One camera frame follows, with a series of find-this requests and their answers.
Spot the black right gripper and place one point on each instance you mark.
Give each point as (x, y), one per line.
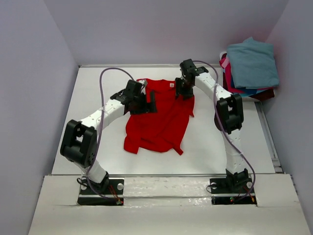
(180, 90)

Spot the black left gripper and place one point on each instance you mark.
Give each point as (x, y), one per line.
(148, 107)

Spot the red t shirt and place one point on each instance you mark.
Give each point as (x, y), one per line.
(165, 129)

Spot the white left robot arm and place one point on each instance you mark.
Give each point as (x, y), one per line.
(81, 138)

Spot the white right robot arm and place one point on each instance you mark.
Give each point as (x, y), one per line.
(229, 118)

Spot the pink t shirt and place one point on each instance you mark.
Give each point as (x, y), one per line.
(227, 78)

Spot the bright blue t shirt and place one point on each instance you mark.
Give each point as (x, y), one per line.
(244, 91)

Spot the dark maroon t shirt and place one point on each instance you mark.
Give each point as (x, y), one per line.
(264, 95)

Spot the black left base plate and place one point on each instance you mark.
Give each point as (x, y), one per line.
(111, 195)

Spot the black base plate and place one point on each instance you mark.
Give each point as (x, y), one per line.
(111, 195)
(221, 194)

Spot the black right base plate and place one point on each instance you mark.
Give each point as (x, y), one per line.
(221, 194)

